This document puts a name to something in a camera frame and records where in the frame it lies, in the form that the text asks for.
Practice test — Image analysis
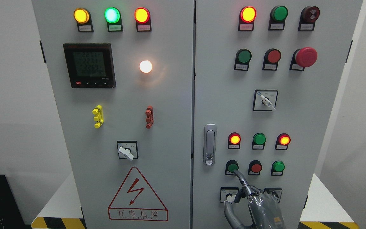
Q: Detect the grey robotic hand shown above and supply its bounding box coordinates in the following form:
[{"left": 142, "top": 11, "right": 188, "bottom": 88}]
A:
[{"left": 224, "top": 170, "right": 286, "bottom": 229}]

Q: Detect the red stop push button lower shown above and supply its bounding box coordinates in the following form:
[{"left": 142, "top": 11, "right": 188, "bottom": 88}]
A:
[{"left": 248, "top": 160, "right": 263, "bottom": 176}]

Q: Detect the green start push button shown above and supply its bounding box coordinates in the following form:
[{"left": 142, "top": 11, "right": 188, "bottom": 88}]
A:
[{"left": 225, "top": 160, "right": 239, "bottom": 176}]

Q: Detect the green push button lower right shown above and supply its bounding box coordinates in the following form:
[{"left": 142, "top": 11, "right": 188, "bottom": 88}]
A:
[{"left": 270, "top": 160, "right": 285, "bottom": 176}]

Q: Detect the green push button upper row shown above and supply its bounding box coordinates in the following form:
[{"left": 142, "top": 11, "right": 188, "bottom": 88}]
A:
[{"left": 234, "top": 48, "right": 252, "bottom": 71}]

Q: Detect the red push button upper row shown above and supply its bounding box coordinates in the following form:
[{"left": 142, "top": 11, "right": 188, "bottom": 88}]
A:
[{"left": 262, "top": 48, "right": 281, "bottom": 71}]

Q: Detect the red emergency stop mushroom button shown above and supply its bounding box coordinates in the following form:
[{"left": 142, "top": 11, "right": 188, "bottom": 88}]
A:
[{"left": 289, "top": 47, "right": 318, "bottom": 71}]

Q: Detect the green indicator lamp lower middle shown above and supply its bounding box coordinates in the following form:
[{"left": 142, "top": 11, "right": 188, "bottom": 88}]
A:
[{"left": 252, "top": 132, "right": 266, "bottom": 150}]

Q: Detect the green indicator lamp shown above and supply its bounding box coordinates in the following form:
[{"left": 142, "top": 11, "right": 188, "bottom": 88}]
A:
[
  {"left": 252, "top": 132, "right": 266, "bottom": 150},
  {"left": 104, "top": 7, "right": 123, "bottom": 32},
  {"left": 268, "top": 5, "right": 288, "bottom": 31}
]

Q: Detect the red indicator lamp lower left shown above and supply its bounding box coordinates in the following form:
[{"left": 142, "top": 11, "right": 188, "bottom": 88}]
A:
[{"left": 227, "top": 132, "right": 241, "bottom": 149}]

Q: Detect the red indicator lamp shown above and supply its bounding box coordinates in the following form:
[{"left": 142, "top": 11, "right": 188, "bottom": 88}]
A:
[
  {"left": 275, "top": 133, "right": 291, "bottom": 150},
  {"left": 227, "top": 132, "right": 241, "bottom": 149}
]

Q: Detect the red indicator lamp lower right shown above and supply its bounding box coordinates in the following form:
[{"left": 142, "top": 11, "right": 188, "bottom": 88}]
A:
[{"left": 275, "top": 133, "right": 291, "bottom": 150}]

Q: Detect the red electric hazard warning sign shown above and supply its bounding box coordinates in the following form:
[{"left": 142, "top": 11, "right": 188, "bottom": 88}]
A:
[{"left": 108, "top": 167, "right": 168, "bottom": 221}]

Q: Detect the grey right cabinet door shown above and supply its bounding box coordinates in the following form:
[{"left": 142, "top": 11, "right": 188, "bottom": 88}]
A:
[{"left": 192, "top": 0, "right": 362, "bottom": 229}]

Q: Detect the grey cabinet door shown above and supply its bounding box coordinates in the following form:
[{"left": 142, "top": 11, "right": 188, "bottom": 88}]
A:
[
  {"left": 32, "top": 0, "right": 194, "bottom": 229},
  {"left": 192, "top": 0, "right": 362, "bottom": 229}
]

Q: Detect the red terminal connector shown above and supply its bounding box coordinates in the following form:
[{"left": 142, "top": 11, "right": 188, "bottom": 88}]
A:
[{"left": 145, "top": 106, "right": 154, "bottom": 129}]

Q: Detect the white glowing indicator lamp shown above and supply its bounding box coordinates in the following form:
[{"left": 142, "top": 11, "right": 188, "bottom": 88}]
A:
[{"left": 139, "top": 60, "right": 153, "bottom": 73}]

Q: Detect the yellow terminal connector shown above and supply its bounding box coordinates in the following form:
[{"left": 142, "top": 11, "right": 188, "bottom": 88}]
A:
[{"left": 92, "top": 105, "right": 104, "bottom": 128}]

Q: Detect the grey left cabinet door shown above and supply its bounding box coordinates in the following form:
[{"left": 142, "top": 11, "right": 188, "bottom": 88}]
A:
[{"left": 32, "top": 0, "right": 194, "bottom": 229}]

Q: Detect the red-rimmed indicator lamp top right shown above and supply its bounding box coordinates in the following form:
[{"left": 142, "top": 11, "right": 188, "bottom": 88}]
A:
[{"left": 238, "top": 6, "right": 257, "bottom": 31}]

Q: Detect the red-rimmed indicator lamp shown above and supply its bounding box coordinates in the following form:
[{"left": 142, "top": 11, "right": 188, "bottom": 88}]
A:
[
  {"left": 238, "top": 6, "right": 257, "bottom": 31},
  {"left": 134, "top": 7, "right": 152, "bottom": 32}
]

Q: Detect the green indicator lamp top right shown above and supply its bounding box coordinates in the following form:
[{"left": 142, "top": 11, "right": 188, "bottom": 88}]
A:
[{"left": 268, "top": 5, "right": 288, "bottom": 31}]

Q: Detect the dark red buzzer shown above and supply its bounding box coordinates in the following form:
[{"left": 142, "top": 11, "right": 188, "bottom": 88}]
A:
[{"left": 298, "top": 6, "right": 320, "bottom": 31}]

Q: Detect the black digital power meter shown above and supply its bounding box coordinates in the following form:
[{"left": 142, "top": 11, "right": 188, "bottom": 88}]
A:
[{"left": 63, "top": 43, "right": 116, "bottom": 89}]

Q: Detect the red-rimmed indicator lamp top left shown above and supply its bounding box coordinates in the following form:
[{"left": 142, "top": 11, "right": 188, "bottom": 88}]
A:
[{"left": 134, "top": 7, "right": 152, "bottom": 32}]

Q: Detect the green indicator lamp top left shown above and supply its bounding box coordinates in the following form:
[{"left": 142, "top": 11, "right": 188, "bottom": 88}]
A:
[{"left": 104, "top": 7, "right": 123, "bottom": 32}]

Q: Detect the yellow indicator lamp top left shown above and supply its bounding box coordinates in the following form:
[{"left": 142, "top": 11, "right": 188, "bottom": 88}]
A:
[{"left": 73, "top": 8, "right": 93, "bottom": 32}]

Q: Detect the lower white selector switch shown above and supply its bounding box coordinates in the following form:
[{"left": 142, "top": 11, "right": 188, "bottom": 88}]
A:
[{"left": 220, "top": 187, "right": 239, "bottom": 203}]

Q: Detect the black rotary selector switch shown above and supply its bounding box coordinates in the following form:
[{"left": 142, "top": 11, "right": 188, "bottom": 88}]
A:
[{"left": 263, "top": 188, "right": 283, "bottom": 203}]

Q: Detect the silver door lock handle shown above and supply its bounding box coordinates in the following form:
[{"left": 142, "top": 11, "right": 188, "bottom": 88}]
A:
[{"left": 203, "top": 123, "right": 217, "bottom": 166}]

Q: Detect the upper right white selector switch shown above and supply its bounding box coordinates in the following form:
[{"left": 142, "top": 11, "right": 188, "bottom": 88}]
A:
[{"left": 253, "top": 89, "right": 278, "bottom": 111}]

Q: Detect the left door white selector switch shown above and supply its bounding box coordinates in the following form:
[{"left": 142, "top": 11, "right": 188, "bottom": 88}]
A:
[{"left": 116, "top": 141, "right": 139, "bottom": 161}]

